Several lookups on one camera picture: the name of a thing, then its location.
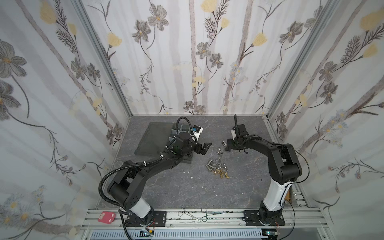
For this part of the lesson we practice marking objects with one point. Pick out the aluminium front rail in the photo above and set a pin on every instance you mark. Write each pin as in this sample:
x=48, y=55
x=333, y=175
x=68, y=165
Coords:
x=236, y=218

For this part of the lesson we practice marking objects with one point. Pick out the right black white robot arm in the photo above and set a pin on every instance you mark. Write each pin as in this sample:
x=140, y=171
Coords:
x=284, y=169

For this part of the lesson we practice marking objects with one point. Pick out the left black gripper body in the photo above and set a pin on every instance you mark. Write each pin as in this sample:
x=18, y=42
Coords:
x=191, y=147

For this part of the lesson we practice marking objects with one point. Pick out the surgical scissors on rail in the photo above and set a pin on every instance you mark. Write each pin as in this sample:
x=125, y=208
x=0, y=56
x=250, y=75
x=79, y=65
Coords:
x=202, y=215

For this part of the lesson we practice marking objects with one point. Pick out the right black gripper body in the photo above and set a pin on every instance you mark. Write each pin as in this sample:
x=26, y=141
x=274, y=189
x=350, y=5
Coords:
x=235, y=144

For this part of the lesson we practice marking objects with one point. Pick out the pink rectangular device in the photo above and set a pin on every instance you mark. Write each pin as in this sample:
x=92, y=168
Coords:
x=106, y=217

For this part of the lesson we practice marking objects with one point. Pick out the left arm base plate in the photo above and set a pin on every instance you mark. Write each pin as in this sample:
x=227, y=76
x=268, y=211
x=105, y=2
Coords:
x=158, y=220

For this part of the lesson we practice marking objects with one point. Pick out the silver wing nuts cluster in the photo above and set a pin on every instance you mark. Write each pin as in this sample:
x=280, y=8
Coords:
x=217, y=166

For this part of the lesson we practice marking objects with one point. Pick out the brass screws cluster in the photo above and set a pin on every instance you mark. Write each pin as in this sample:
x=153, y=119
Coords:
x=221, y=173

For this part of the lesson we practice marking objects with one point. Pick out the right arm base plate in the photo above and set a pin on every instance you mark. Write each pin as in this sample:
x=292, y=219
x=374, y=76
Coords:
x=264, y=218

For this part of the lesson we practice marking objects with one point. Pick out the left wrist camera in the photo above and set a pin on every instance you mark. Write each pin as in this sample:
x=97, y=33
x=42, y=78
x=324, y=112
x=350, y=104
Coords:
x=197, y=131

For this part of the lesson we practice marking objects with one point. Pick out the white vented cable duct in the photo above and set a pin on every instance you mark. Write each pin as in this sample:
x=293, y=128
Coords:
x=180, y=234

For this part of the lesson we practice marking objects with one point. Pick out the green compartment organizer box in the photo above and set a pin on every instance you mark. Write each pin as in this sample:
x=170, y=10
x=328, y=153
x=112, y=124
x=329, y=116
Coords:
x=157, y=136

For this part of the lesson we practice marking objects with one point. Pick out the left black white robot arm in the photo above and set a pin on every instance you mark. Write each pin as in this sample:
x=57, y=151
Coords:
x=124, y=186

